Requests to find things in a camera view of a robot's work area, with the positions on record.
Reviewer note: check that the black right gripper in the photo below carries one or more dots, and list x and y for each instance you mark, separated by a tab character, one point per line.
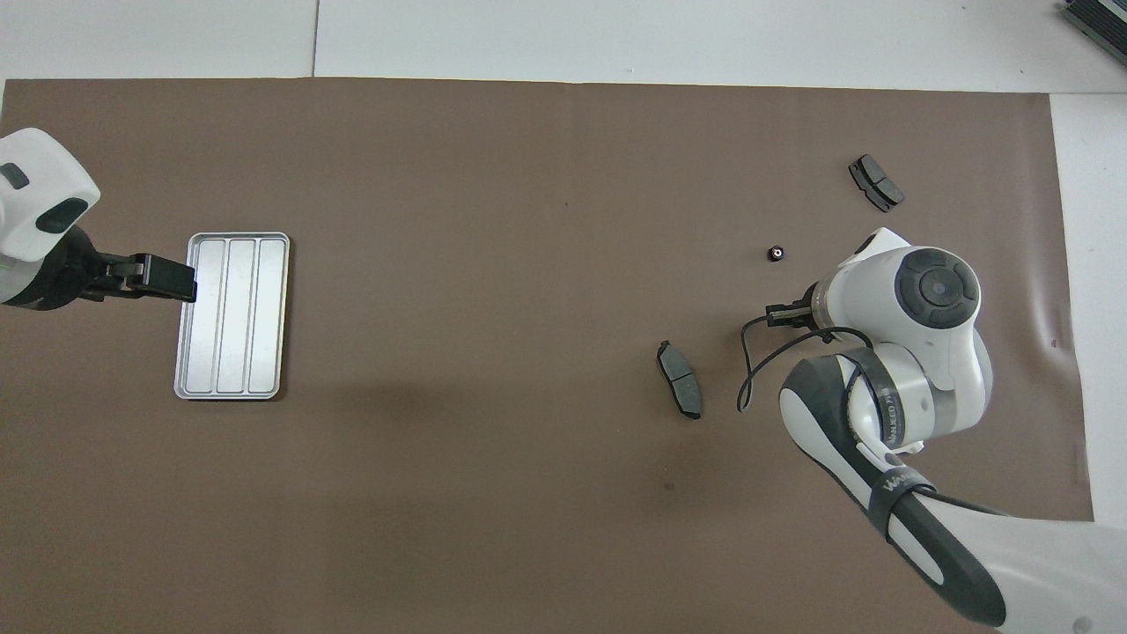
806	317

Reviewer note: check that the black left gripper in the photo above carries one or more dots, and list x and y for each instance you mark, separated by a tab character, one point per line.
84	273

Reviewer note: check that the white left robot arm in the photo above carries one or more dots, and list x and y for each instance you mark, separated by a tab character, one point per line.
35	176

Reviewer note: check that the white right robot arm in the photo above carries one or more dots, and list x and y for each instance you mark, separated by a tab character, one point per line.
933	291

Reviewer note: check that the silver metal tray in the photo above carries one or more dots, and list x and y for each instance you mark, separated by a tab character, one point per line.
229	317

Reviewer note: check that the dark grey brake pad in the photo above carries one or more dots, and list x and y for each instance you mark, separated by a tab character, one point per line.
876	183
680	379

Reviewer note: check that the brown table mat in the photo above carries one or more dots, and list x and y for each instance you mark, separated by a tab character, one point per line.
440	176

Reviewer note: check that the dark ridged device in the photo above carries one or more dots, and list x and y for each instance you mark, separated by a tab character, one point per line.
1105	22

